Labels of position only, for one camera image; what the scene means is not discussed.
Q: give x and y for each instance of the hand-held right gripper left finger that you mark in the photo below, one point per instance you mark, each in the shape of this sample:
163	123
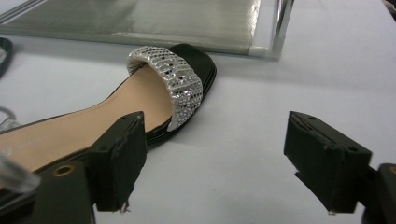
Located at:
116	168

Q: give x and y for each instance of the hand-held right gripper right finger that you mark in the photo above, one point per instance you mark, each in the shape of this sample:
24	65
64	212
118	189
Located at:
323	165

